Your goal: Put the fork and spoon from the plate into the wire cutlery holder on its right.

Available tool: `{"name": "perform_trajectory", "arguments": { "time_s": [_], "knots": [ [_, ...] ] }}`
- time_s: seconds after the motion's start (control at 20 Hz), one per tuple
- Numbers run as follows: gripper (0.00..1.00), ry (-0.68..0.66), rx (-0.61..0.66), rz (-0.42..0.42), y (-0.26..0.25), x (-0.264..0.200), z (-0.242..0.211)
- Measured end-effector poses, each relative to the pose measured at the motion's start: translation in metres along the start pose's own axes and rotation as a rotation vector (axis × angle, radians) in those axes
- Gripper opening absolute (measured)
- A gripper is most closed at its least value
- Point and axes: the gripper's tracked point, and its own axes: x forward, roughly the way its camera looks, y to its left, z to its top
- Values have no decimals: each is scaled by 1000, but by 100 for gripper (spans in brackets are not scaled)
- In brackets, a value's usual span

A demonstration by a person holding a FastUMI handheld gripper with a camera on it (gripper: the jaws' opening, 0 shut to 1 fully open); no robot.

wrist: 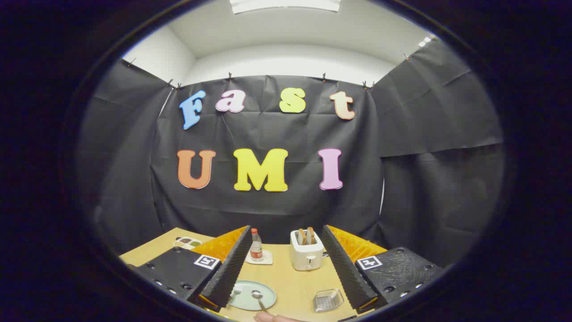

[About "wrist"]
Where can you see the white square coaster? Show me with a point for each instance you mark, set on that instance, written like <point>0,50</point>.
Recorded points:
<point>267,258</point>

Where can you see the clear plastic water bottle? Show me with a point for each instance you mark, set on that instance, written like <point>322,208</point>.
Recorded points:
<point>256,250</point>

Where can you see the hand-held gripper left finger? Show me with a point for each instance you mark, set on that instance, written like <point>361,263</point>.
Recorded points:
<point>230,273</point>

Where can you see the toast slice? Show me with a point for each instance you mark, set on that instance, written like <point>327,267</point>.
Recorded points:
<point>310,235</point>
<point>302,237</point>

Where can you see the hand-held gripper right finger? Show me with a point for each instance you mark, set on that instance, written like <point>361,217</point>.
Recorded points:
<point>346,273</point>

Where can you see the metal cutlery rack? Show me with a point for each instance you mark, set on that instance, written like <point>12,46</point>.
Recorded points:
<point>328,300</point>

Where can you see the white toaster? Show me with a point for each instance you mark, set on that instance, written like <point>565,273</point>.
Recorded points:
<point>306,257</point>

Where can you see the light green plate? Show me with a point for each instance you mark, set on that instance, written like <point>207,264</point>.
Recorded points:
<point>243,302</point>

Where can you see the white divided sauce dish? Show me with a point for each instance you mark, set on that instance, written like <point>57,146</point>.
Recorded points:
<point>187,243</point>

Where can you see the ceiling light panel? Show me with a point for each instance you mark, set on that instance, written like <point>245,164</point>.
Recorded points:
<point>286,4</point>

